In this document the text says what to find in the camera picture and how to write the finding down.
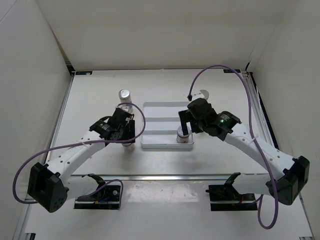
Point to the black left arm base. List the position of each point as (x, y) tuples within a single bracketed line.
[(109, 196)]

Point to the red-lid jar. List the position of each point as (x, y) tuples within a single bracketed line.
[(129, 146), (182, 138)]

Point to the tall white shaker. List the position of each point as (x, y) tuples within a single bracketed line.
[(205, 94), (125, 99)]

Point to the left blue corner label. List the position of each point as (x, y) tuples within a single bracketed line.
[(83, 73)]

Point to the white divided tray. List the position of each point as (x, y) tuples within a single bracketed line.
[(163, 127)]

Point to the blue corner label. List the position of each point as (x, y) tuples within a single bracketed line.
[(83, 73), (232, 71)]

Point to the aluminium rail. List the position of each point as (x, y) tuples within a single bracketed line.
[(166, 177), (54, 94), (261, 117)]

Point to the right aluminium rail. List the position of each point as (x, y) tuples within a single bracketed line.
[(261, 117)]

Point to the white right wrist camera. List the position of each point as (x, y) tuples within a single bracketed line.
[(195, 95)]

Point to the left aluminium rail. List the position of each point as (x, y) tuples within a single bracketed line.
[(54, 94)]

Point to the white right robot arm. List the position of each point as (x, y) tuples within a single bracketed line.
[(286, 175)]

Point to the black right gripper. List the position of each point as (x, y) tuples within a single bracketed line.
[(184, 116)]

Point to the front aluminium rail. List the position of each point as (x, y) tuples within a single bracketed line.
[(166, 177)]

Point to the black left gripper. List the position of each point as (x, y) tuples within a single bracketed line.
[(130, 130)]

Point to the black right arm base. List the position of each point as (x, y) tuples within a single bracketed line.
[(224, 197)]

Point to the right blue corner label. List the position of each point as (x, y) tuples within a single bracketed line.
[(232, 71)]

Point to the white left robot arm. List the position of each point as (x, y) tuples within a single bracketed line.
[(51, 185)]

